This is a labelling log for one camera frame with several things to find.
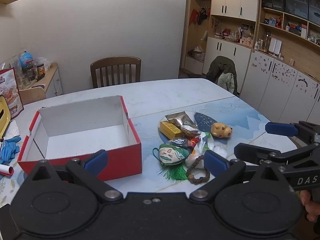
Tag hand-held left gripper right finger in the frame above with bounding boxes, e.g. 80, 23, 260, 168
189, 150, 296, 202

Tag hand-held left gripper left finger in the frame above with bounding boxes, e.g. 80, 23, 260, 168
26, 149, 123, 203

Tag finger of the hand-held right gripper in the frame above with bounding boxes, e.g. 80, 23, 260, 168
265, 120, 320, 145
234, 142, 320, 167

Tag clear bag of white pellets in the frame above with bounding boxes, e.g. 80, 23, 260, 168
212, 142, 228, 158

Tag white plastic bag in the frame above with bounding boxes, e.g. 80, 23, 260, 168
185, 131, 215, 168

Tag red cardboard box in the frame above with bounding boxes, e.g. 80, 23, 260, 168
17, 95, 142, 182

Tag brown bead bracelet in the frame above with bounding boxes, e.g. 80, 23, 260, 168
185, 155, 211, 185

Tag yellow plush dog toy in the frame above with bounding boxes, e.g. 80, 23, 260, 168
210, 122, 233, 139

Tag printed clear snack packet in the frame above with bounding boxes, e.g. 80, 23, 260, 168
180, 125, 202, 137

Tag dark foil packet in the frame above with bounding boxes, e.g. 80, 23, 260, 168
168, 137, 190, 147

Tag green face sachet with tassel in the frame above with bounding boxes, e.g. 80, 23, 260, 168
152, 143, 190, 182

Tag small yellow box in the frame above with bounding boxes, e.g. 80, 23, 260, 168
160, 121, 184, 138

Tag silver foil snack packet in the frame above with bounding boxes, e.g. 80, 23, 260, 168
165, 112, 198, 128

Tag person's right hand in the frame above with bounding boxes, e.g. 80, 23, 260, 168
300, 189, 320, 222

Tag white padded vest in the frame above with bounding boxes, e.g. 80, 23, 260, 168
217, 72, 235, 94

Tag dark green jacket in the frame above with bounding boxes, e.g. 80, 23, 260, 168
205, 56, 238, 95

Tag white tissue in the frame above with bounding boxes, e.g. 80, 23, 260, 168
2, 120, 20, 140

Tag blue rubber gloves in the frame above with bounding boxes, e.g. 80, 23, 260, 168
0, 135, 22, 165

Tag rolled red white paper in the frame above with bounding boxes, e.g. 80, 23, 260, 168
0, 164, 15, 176

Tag light wooden side cabinet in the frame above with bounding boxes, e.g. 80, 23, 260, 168
19, 62, 63, 105

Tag brown wooden chair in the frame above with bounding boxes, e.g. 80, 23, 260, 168
90, 56, 142, 89

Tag yellow tissue box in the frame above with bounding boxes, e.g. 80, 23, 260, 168
0, 95, 12, 140

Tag red printed snack bag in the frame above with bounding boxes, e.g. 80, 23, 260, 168
0, 67, 25, 120

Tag clear plastic bag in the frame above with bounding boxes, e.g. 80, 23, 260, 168
35, 56, 52, 68

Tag blue globe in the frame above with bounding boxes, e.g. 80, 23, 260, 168
19, 51, 34, 68

